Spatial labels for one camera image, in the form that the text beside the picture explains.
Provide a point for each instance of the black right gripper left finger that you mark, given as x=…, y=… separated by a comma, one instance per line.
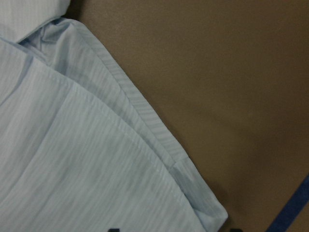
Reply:
x=114, y=230

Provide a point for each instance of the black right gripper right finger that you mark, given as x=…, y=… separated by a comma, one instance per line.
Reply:
x=235, y=230

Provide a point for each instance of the light blue button shirt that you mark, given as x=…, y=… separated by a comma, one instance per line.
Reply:
x=81, y=149

